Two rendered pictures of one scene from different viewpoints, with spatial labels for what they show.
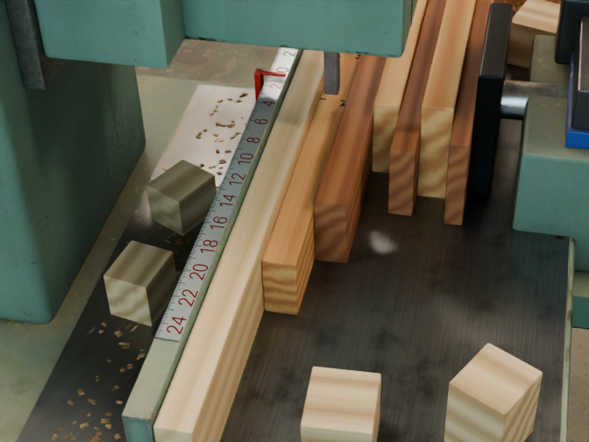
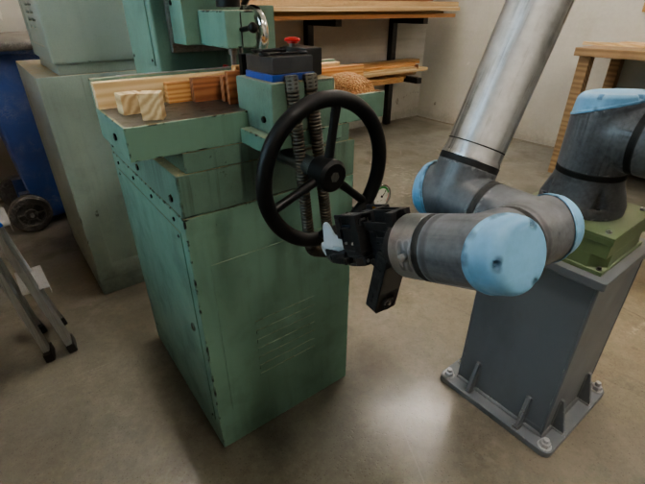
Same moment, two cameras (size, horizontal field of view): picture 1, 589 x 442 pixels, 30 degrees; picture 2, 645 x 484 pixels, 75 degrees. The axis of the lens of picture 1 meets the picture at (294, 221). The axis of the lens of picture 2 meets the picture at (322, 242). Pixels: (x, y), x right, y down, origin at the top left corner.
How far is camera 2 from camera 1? 0.86 m
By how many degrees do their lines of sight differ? 34
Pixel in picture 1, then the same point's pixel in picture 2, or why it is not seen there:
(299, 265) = (171, 86)
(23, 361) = not seen: hidden behind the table
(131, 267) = not seen: hidden behind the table
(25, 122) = (170, 61)
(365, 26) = (221, 36)
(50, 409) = not seen: hidden behind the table
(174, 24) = (193, 35)
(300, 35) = (214, 41)
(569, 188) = (243, 89)
